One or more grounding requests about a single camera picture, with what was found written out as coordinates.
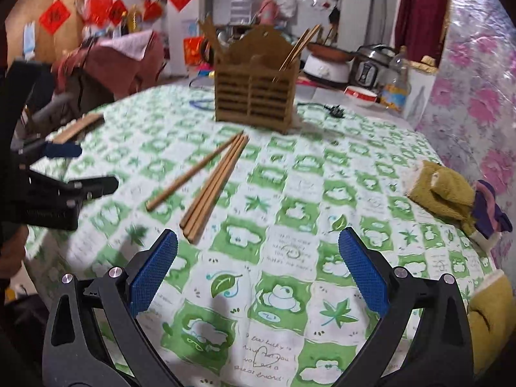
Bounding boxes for bunch of wooden chopsticks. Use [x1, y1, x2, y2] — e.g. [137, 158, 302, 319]
[280, 24, 322, 84]

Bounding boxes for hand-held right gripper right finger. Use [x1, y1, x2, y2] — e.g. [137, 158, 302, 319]
[338, 227, 474, 387]

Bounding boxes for floral mattress in plastic wrap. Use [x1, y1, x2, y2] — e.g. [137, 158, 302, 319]
[415, 0, 516, 267]

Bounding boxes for white electric cooker base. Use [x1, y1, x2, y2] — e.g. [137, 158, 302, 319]
[302, 54, 350, 85]

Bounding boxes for green white checked tablecloth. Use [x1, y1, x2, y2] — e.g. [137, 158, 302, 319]
[24, 84, 501, 387]

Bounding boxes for red gift bag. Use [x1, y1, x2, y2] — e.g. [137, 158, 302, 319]
[183, 36, 211, 67]

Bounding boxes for clear plastic oil bottle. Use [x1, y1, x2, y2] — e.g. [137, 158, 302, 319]
[381, 46, 412, 113]

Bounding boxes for copper frying pan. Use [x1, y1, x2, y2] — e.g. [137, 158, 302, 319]
[306, 42, 360, 62]

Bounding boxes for pink kettle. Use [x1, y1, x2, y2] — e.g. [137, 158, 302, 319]
[258, 0, 280, 27]

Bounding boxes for wooden chopstick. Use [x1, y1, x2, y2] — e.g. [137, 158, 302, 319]
[183, 134, 247, 237]
[187, 136, 251, 245]
[146, 131, 245, 212]
[179, 134, 243, 229]

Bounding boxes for white refrigerator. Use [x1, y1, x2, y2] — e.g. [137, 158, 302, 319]
[165, 0, 207, 78]

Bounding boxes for red diamond paper on door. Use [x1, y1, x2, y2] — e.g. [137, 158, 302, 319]
[39, 0, 72, 35]

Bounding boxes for person's left forearm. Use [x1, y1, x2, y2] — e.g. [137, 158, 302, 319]
[0, 225, 30, 283]

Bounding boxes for wooden chopstick holder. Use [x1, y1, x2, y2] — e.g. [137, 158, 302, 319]
[199, 16, 302, 135]

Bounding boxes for black power plug cable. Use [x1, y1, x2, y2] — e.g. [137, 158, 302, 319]
[296, 102, 346, 119]

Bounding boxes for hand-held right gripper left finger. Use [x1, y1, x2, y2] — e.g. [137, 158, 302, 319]
[41, 228, 182, 387]

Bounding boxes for electric pressure cooker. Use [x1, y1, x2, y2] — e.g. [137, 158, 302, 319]
[354, 44, 398, 90]

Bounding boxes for smartphone in brown case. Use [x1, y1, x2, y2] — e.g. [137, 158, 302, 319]
[52, 114, 105, 145]

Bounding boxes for olive plush mitten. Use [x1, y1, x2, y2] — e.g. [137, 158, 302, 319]
[406, 160, 477, 231]
[467, 270, 516, 376]

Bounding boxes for dark red curtain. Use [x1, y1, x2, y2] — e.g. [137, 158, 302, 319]
[394, 0, 451, 62]

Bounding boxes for purple cloth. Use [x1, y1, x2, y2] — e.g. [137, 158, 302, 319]
[473, 180, 514, 239]

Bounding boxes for red white bowl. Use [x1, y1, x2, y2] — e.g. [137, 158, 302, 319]
[344, 86, 380, 104]

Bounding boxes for red hanging paper decorations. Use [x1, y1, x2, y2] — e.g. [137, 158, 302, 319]
[82, 0, 128, 27]

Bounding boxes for chair with reddish cloth cover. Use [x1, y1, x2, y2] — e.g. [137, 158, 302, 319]
[52, 32, 166, 102]

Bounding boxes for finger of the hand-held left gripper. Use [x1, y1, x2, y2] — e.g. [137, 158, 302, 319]
[26, 170, 120, 205]
[18, 137, 83, 163]

